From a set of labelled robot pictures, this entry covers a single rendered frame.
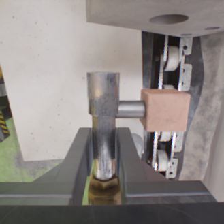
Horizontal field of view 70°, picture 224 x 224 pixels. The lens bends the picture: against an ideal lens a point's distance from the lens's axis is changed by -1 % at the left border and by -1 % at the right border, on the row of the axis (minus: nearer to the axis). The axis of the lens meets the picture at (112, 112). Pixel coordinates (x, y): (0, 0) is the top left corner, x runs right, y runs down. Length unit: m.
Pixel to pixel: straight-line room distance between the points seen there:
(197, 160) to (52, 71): 0.34
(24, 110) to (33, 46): 0.10
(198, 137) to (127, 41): 0.25
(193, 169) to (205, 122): 0.11
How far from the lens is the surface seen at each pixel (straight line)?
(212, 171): 0.44
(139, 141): 0.27
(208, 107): 0.37
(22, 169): 1.44
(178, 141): 0.36
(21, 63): 0.29
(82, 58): 0.26
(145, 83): 0.29
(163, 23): 0.19
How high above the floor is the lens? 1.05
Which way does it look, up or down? 75 degrees down
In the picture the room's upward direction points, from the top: 176 degrees clockwise
